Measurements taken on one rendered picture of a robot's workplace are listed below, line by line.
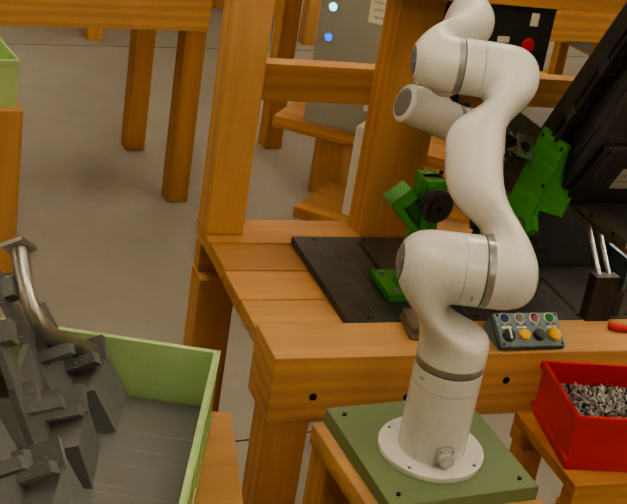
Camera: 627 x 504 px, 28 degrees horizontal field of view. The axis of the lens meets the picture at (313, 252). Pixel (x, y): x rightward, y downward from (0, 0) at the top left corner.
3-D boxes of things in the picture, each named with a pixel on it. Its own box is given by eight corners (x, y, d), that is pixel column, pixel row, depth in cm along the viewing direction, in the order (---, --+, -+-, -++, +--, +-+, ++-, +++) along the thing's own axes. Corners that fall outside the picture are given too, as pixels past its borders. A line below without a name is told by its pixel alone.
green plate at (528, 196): (554, 239, 277) (597, 155, 270) (524, 230, 274) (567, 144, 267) (531, 218, 287) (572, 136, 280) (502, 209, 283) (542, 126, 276)
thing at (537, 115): (623, 267, 308) (659, 137, 294) (513, 267, 298) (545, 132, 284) (587, 235, 323) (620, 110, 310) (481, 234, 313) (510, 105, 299)
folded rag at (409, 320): (398, 318, 264) (401, 305, 263) (434, 320, 266) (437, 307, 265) (409, 341, 255) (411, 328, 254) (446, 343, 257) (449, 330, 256)
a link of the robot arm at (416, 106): (439, 109, 275) (438, 146, 272) (391, 88, 269) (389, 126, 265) (464, 94, 269) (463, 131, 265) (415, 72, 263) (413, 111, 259)
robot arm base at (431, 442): (498, 481, 217) (521, 392, 209) (395, 485, 212) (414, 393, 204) (461, 418, 234) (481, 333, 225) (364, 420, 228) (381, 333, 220)
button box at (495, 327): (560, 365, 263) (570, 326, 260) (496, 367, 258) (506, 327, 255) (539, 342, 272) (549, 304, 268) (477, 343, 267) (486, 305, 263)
